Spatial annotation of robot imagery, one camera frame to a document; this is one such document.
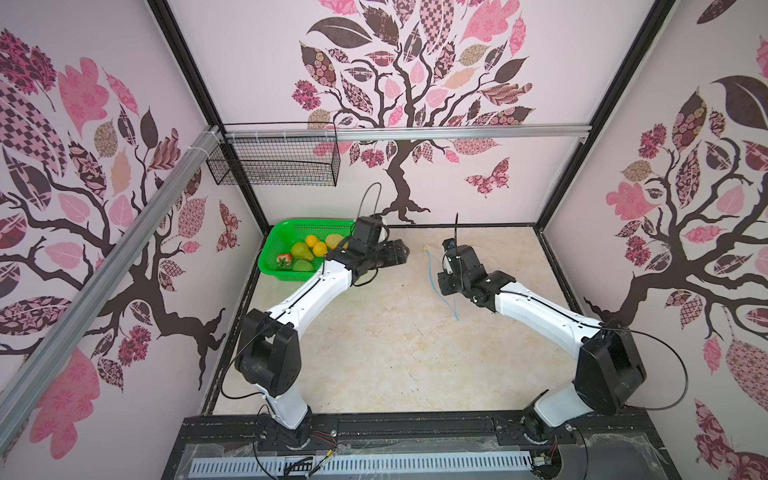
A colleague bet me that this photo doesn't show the left red strawberry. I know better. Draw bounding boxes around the left red strawberry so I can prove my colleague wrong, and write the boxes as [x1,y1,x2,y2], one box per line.
[275,252,294,269]

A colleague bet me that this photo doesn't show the horizontal aluminium rail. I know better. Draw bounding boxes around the horizontal aluminium rail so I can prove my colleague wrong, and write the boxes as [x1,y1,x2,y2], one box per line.
[225,123,592,142]

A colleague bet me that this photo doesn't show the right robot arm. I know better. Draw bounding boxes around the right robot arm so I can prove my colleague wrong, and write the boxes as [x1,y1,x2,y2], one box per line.
[437,237,676,444]

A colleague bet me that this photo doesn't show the green pear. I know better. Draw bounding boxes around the green pear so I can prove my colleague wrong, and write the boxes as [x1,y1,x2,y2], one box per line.
[290,241,315,262]

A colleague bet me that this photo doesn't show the beige potato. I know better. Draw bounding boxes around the beige potato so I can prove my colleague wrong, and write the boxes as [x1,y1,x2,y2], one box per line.
[324,234,345,250]

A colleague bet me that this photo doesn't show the black wire basket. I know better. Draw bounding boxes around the black wire basket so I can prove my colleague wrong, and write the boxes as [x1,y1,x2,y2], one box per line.
[206,121,341,187]

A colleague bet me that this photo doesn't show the white slotted cable duct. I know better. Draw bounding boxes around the white slotted cable duct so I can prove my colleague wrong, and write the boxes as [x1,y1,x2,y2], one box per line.
[187,451,533,479]

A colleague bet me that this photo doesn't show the left diagonal aluminium rail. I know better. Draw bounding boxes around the left diagonal aluminium rail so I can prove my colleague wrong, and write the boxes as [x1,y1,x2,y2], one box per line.
[1,125,222,450]

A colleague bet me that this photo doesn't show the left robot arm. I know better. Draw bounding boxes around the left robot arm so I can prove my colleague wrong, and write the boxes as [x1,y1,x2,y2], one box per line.
[231,214,409,447]

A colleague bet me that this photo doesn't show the clear zip top bag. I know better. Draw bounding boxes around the clear zip top bag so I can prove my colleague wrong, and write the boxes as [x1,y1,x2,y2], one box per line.
[421,244,462,322]

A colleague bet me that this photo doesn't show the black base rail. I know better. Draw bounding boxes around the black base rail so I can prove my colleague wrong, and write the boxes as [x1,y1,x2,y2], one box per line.
[162,408,680,479]

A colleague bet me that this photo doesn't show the green plastic basket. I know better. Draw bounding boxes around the green plastic basket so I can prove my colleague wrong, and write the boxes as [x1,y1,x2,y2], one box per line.
[258,219,353,282]

